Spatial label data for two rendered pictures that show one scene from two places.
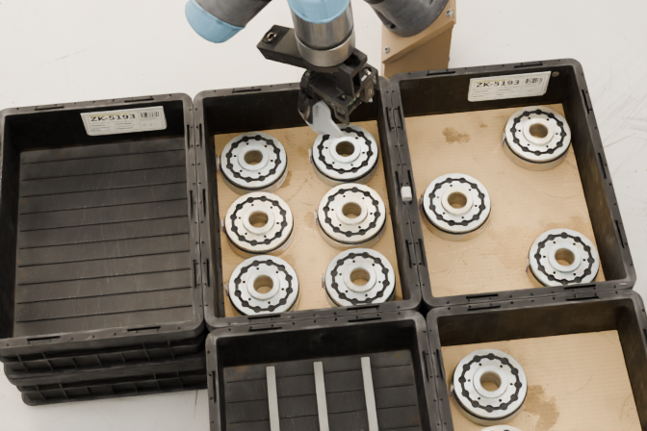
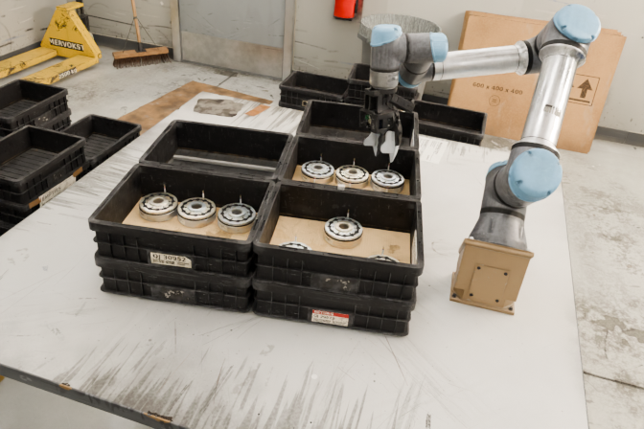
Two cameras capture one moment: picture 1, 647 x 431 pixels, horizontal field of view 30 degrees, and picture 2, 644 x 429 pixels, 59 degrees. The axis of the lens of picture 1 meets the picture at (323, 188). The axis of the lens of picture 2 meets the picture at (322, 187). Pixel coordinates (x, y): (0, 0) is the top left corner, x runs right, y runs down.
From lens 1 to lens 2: 190 cm
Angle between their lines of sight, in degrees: 68
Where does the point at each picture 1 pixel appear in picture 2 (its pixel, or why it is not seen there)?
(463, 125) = (400, 253)
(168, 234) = not seen: hidden behind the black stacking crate
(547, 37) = (499, 362)
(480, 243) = (319, 240)
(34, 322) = (327, 131)
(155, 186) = not seen: hidden behind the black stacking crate
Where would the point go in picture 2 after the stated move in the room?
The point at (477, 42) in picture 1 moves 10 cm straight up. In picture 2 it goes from (493, 325) to (502, 296)
